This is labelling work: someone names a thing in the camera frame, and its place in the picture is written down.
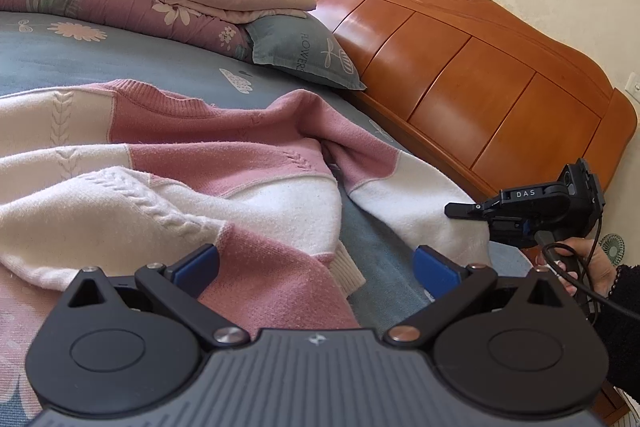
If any pink and cream sweater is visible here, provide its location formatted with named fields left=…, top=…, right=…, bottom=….
left=1, top=80, right=488, bottom=333

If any teal floral bed sheet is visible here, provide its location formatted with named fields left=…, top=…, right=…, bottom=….
left=0, top=10, right=534, bottom=427

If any white wall socket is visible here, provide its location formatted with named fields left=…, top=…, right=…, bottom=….
left=625, top=72, right=640, bottom=103

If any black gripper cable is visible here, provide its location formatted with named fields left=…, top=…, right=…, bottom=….
left=541, top=200, right=640, bottom=323

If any small green fan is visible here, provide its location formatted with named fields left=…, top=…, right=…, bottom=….
left=600, top=233, right=626, bottom=265

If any black sleeved right forearm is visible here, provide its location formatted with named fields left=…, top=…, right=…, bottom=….
left=594, top=265, right=640, bottom=401

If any person's right hand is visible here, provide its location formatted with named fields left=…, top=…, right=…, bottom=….
left=558, top=237, right=617, bottom=297

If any teal flowers pillow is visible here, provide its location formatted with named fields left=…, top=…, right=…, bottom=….
left=244, top=15, right=367, bottom=91

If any wooden headboard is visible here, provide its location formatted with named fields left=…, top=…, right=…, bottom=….
left=314, top=0, right=637, bottom=201

